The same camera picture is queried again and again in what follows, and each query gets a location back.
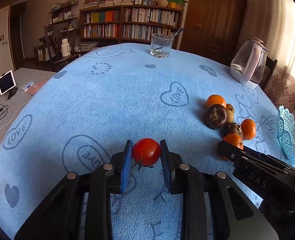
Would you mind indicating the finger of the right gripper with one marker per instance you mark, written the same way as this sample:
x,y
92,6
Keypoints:
x,y
264,157
236,155

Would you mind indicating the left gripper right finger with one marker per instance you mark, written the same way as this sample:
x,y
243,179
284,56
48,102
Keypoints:
x,y
233,214

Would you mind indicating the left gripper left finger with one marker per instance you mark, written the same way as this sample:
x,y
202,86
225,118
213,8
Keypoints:
x,y
59,214

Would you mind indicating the orange tangerine low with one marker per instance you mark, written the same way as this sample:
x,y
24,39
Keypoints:
x,y
234,139

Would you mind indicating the orange tangerine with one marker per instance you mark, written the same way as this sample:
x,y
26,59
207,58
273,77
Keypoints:
x,y
215,100
249,129

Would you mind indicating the dark passion fruit small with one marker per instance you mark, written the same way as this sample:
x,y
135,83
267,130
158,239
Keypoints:
x,y
233,128

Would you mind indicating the small greenish kiwi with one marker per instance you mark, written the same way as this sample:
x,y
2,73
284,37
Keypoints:
x,y
230,116

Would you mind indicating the dark passion fruit large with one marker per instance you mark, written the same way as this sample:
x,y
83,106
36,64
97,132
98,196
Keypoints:
x,y
215,116

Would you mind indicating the small brown kiwi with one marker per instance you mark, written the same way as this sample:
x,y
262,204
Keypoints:
x,y
230,107

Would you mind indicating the red tomato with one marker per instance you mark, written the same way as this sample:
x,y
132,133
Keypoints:
x,y
146,152

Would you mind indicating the light blue lattice fruit basket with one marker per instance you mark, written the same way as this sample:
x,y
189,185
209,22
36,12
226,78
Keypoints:
x,y
286,134

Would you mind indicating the dark wooden chair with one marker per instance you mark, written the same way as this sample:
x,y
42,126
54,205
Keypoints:
x,y
268,71

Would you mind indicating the blue heart-print tablecloth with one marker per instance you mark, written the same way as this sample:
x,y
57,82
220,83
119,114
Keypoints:
x,y
89,110

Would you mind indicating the brown wooden door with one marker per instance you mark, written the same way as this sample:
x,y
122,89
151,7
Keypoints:
x,y
212,28

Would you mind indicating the clear drinking glass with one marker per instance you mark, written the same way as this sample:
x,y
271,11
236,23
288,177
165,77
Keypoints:
x,y
160,54

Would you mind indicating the metal spoon in glass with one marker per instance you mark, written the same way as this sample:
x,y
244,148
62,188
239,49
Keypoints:
x,y
162,41

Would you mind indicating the patterned beige curtain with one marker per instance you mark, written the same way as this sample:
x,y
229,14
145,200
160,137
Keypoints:
x,y
273,21

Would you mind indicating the white tablet on stand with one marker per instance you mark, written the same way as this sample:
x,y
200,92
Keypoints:
x,y
7,82

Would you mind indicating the white thermos bottle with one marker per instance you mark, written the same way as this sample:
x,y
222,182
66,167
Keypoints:
x,y
65,48

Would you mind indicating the small dark side shelf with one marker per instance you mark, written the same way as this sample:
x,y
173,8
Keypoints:
x,y
62,24

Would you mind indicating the wooden bookshelf with books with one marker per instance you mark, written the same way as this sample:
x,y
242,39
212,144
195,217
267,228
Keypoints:
x,y
128,23

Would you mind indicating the glass kettle with pink handle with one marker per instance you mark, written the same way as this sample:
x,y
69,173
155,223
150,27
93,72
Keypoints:
x,y
248,65

